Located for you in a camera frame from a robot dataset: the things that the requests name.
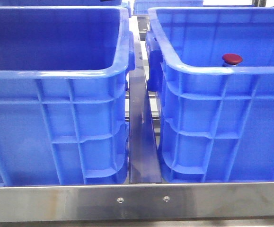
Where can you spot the dark metal divider bar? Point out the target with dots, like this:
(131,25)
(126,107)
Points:
(143,159)

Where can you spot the blue target plastic crate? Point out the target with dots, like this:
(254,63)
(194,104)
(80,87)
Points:
(216,123)

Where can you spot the blue source plastic crate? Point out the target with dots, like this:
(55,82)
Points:
(62,95)

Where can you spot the blue far crate centre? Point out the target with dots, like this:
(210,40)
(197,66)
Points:
(141,6)

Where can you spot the blue rear left crate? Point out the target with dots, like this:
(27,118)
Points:
(122,3)

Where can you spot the steel front rail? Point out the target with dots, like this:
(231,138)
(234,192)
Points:
(136,201)

